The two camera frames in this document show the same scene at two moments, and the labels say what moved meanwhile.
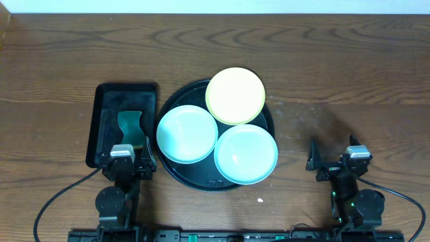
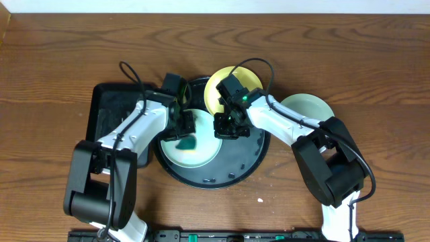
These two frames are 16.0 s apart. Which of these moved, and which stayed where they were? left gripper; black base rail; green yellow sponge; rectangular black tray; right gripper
Moved: green yellow sponge; left gripper; right gripper
Stayed: rectangular black tray; black base rail
